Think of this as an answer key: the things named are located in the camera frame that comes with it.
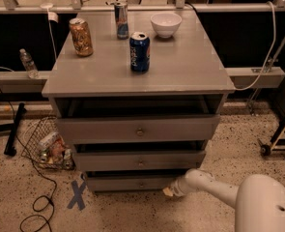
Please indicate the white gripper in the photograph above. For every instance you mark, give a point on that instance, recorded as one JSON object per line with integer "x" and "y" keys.
{"x": 178, "y": 188}

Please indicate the grey bottom drawer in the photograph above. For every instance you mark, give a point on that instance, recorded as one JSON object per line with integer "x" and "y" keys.
{"x": 104, "y": 181}

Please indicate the grey drawer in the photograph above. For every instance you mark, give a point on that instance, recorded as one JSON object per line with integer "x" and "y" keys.
{"x": 104, "y": 181}
{"x": 138, "y": 156}
{"x": 138, "y": 118}

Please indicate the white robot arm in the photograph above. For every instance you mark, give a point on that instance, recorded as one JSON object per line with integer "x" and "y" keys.
{"x": 258, "y": 201}

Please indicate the grey middle drawer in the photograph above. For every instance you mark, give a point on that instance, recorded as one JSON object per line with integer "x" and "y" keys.
{"x": 138, "y": 156}

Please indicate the grey drawer cabinet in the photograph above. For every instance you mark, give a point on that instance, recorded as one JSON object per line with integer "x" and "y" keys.
{"x": 182, "y": 65}

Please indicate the grey top drawer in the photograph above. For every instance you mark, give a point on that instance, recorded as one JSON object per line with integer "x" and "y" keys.
{"x": 138, "y": 118}

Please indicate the blue tape cross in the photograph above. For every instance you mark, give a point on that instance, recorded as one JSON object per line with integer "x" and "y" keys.
{"x": 77, "y": 198}

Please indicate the blue Pepsi can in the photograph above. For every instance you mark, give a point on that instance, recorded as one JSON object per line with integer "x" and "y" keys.
{"x": 139, "y": 47}

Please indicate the black bar on floor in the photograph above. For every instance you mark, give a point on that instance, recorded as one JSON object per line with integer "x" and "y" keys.
{"x": 10, "y": 149}

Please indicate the gold soda can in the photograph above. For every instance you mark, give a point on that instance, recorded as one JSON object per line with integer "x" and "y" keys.
{"x": 81, "y": 37}

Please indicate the white bowl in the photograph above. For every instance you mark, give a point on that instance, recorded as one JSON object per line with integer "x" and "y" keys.
{"x": 166, "y": 24}

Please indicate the silver blue energy drink can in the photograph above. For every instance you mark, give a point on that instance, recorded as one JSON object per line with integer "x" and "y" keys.
{"x": 121, "y": 19}

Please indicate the clear plastic water bottle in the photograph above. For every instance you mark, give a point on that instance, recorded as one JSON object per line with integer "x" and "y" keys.
{"x": 28, "y": 64}

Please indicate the wire basket with items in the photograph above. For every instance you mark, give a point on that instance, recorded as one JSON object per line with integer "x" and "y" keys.
{"x": 45, "y": 146}

